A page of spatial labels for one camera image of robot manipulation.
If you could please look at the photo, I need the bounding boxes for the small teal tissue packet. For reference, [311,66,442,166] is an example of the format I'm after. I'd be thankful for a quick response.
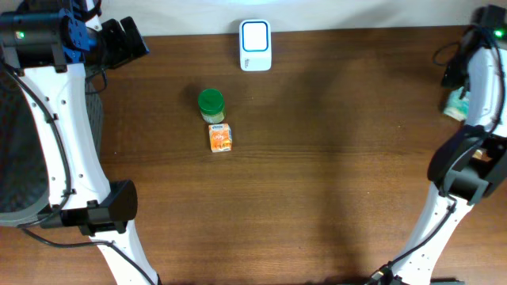
[443,87,469,121]

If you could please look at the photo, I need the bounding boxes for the dark grey plastic basket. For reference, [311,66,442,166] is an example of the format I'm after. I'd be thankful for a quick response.
[1,64,111,227]

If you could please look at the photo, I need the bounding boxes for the green lid glass jar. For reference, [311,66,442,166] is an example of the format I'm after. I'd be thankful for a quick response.
[198,89,226,124]

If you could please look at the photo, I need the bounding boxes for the cream tube gold cap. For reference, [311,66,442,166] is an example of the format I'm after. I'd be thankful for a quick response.
[472,148,491,162]

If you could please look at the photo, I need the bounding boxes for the black camera cable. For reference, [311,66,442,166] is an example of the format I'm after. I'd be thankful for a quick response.
[368,23,507,284]

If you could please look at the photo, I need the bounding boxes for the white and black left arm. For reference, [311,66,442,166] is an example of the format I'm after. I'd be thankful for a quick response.
[1,1,161,284]

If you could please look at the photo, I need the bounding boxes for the orange snack packet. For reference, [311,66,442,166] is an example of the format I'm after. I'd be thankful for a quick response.
[208,123,233,153]

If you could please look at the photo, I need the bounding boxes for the white barcode scanner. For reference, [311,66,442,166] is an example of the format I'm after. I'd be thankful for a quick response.
[238,19,273,72]

